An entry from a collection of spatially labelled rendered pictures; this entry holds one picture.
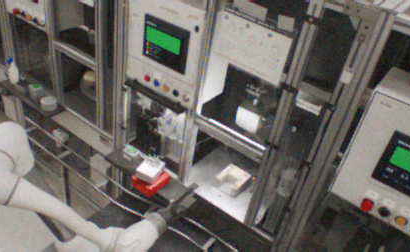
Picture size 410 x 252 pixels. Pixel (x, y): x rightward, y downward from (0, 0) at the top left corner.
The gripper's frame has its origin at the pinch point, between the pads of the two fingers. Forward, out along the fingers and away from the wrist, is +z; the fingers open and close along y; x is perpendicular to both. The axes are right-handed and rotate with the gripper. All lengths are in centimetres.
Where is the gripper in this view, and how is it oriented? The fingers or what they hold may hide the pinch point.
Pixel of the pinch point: (191, 194)
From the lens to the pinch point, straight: 165.9
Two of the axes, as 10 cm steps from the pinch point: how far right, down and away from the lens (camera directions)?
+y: 1.5, -8.2, -5.6
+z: 5.9, -3.8, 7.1
